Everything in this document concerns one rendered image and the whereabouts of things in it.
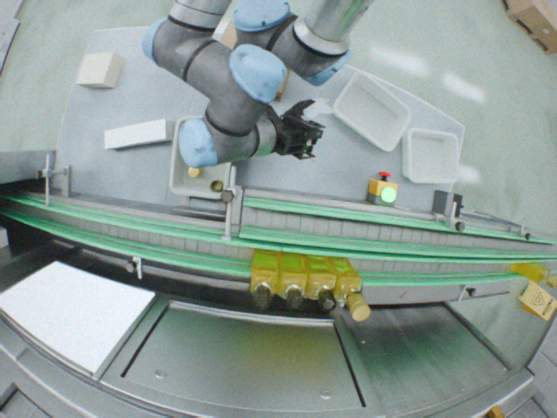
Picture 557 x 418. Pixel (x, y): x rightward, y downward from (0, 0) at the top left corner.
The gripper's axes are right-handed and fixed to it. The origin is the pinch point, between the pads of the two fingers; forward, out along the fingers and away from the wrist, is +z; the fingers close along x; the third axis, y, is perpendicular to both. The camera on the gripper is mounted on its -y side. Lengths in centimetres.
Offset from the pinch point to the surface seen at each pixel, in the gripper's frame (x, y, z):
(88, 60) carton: 8, -74, -45
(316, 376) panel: -29, 36, -29
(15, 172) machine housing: -25, -62, -79
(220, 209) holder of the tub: -32.6, -16.2, -11.7
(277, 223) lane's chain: -24.7, 3.1, -8.5
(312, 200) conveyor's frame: -17.3, 6.4, -1.2
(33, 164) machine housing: -28, -69, -72
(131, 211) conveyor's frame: -32, -27, -37
